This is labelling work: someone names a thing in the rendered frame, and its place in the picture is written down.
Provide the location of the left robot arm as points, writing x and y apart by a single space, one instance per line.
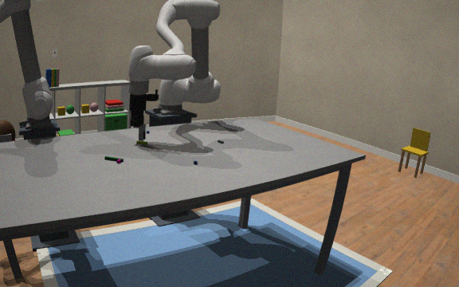
175 65

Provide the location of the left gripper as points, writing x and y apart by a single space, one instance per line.
138 98

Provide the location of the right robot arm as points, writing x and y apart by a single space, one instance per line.
38 101

